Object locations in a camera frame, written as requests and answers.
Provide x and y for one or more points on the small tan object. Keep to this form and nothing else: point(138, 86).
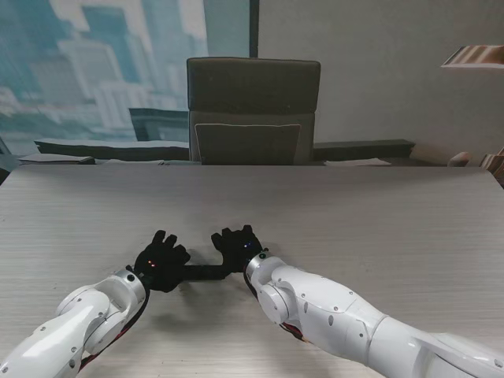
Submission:
point(458, 158)

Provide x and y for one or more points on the wooden wall shelf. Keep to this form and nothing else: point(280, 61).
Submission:
point(474, 55)

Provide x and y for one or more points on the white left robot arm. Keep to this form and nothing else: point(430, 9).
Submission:
point(78, 315)

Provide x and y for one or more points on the dark object at table corner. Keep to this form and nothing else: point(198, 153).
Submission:
point(4, 165)

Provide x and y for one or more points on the grey office chair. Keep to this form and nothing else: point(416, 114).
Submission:
point(252, 114)

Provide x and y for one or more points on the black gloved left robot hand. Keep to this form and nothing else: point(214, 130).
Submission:
point(161, 264)

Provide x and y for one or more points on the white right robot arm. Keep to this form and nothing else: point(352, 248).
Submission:
point(338, 319)

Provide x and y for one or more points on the black remote control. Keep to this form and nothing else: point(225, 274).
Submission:
point(204, 273)

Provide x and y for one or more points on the white paper sheet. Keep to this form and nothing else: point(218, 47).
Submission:
point(356, 161)

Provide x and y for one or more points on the brown wooden furniture edge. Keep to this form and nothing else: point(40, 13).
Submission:
point(494, 165)

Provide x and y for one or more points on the grey paper sheet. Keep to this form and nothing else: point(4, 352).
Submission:
point(57, 160)

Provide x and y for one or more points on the short dark low cabinet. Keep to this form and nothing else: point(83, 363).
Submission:
point(362, 149)

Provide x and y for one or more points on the long dark low cabinet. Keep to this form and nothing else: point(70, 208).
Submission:
point(112, 149)

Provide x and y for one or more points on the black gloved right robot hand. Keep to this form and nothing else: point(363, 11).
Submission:
point(236, 248)

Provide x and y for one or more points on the dark window frame post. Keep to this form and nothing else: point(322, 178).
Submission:
point(254, 27)

